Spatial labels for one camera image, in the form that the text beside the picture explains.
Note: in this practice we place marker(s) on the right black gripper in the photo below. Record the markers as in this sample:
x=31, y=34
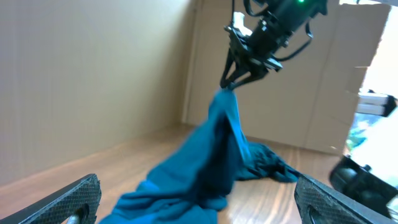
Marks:
x=254, y=54

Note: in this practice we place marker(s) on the blue polo shirt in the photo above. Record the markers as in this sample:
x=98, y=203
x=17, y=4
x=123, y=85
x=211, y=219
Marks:
x=192, y=185

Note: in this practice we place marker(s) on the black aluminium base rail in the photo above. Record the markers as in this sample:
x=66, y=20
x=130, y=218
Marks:
x=376, y=103

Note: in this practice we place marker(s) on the cardboard panel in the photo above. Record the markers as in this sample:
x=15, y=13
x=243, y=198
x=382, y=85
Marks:
x=311, y=102

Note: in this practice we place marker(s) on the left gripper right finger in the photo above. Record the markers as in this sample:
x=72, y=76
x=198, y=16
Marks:
x=317, y=203

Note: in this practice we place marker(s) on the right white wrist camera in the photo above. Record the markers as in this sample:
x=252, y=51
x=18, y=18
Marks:
x=238, y=23

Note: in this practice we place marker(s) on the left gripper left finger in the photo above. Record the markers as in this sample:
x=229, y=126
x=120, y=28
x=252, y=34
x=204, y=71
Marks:
x=77, y=202

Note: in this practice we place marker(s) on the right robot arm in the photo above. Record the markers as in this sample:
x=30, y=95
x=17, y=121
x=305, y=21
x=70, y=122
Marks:
x=291, y=14

